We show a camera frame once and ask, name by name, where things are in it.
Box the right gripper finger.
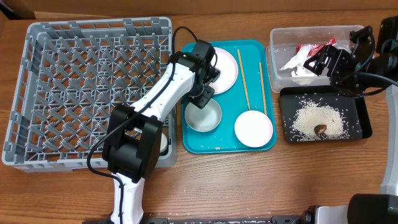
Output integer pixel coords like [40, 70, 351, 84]
[303, 59, 323, 76]
[307, 45, 330, 62]

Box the white red wrapper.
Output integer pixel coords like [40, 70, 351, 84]
[279, 38, 336, 85]

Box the grey bowl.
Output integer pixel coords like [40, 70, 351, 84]
[184, 99, 222, 132]

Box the white rice pile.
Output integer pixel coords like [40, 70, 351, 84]
[285, 98, 363, 142]

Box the white cup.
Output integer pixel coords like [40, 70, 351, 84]
[160, 133, 169, 156]

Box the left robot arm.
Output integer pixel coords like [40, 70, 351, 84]
[102, 40, 220, 223]

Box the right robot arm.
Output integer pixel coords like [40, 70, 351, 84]
[300, 16, 397, 223]

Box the clear plastic bin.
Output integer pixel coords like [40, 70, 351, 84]
[266, 25, 363, 93]

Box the large white plate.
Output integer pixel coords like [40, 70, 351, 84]
[210, 47, 239, 95]

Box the black tray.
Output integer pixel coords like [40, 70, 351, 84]
[279, 86, 373, 143]

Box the teal serving tray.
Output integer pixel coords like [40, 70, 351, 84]
[182, 40, 277, 154]

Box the right wooden chopstick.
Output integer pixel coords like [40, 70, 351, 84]
[259, 62, 267, 115]

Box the wooden chopstick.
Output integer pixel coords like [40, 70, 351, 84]
[259, 62, 267, 115]
[237, 49, 251, 110]

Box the small white pink plate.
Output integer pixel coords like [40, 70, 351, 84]
[234, 110, 274, 147]

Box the left wooden chopstick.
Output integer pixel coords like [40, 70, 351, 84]
[237, 49, 251, 110]

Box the grey plastic dish rack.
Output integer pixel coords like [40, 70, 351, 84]
[2, 17, 172, 172]

